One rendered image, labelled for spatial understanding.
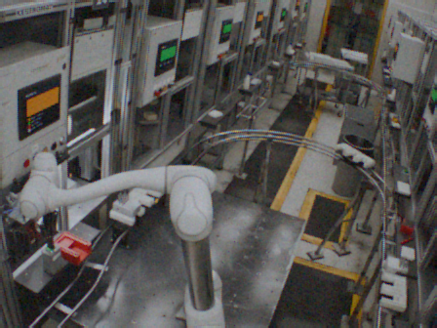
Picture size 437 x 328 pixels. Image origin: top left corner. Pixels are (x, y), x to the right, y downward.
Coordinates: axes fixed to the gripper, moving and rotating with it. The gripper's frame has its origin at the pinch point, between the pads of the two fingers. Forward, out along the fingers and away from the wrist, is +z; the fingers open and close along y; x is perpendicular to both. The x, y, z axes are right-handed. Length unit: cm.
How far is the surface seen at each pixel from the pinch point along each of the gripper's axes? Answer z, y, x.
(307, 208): 105, -274, 92
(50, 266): 10.4, 3.9, 1.9
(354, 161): 22, -228, 119
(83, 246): 12.0, -17.8, 5.4
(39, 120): -51, -6, -7
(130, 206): 14, -62, 6
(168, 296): 39, -35, 44
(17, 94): -65, 5, -10
